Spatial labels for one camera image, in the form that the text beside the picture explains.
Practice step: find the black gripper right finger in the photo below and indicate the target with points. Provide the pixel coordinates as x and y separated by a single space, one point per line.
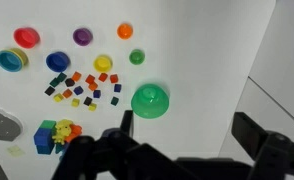
277 153

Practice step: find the green toy block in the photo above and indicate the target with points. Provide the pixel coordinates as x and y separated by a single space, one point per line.
48 124

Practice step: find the red bowl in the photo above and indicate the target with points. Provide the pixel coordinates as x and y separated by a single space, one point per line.
26 37

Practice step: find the orange toy piece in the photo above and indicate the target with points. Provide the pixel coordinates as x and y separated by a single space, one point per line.
74 132

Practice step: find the dark maroon cube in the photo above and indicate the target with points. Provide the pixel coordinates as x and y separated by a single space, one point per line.
69 82

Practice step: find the dark blue bowl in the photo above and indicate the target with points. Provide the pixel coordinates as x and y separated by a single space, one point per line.
57 62

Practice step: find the orange bowl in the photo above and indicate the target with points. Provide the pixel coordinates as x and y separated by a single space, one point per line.
124 31

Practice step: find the blue cube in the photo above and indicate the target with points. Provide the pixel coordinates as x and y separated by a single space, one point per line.
78 90

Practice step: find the orange cube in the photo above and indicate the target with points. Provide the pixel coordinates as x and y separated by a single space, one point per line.
67 93
76 76
93 86

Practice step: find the dark green cube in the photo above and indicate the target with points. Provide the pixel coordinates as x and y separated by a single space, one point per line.
114 101
54 82
61 77

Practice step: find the large green bowl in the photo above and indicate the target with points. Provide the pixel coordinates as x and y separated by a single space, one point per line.
150 101

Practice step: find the red cube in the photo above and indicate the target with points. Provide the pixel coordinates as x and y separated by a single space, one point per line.
114 78
103 77
90 79

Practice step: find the black cube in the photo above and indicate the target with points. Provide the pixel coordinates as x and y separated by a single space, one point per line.
49 90
87 101

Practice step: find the small yellow bowl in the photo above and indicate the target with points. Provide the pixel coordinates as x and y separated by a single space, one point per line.
103 63

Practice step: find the purple bowl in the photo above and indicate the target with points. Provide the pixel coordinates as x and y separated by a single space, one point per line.
83 36

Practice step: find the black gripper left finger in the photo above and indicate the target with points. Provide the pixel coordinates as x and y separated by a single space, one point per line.
97 156

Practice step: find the grey mounting plate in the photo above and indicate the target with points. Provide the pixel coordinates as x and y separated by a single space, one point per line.
2 125

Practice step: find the blue toy block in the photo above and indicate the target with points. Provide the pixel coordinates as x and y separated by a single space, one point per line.
43 137

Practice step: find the light blue bowl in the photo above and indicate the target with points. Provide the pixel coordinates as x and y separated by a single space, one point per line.
8 61

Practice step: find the yellow cube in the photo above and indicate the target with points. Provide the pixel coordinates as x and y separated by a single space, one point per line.
92 106
75 102
58 97

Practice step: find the wide yellow bowl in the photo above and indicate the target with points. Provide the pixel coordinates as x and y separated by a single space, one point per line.
23 56

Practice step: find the small green bowl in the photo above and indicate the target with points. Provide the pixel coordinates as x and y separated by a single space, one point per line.
137 57

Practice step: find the yellow toy figure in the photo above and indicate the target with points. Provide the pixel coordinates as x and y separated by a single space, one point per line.
63 131

